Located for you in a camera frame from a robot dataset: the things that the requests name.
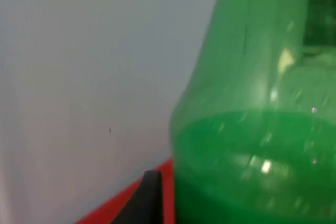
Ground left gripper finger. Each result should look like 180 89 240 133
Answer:
114 169 163 224

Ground green plastic bottle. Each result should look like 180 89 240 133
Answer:
169 0 336 224

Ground red plastic tray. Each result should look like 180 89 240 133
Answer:
74 156 177 224

